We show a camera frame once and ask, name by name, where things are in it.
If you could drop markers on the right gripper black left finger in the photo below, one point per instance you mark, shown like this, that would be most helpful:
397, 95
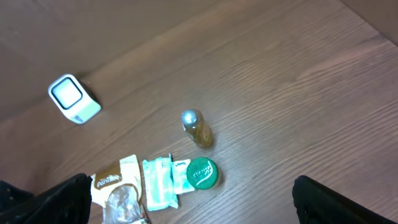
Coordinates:
67, 202

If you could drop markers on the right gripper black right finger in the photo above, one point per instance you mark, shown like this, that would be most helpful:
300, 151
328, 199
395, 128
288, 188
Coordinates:
316, 203

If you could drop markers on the brown Pantree snack bag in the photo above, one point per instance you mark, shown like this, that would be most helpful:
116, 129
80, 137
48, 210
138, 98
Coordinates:
117, 188

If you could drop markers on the green wet wipes pack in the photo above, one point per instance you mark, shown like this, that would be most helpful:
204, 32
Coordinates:
159, 184

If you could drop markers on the small teal box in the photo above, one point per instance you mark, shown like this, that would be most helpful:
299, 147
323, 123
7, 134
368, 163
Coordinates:
179, 174

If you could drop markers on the green lid jar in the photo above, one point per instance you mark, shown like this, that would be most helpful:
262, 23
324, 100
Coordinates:
202, 173

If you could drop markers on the yellow dish soap bottle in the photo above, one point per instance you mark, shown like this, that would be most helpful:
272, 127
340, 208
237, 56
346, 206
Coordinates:
196, 128

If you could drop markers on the white barcode scanner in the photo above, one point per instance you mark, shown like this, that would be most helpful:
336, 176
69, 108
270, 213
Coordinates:
73, 99

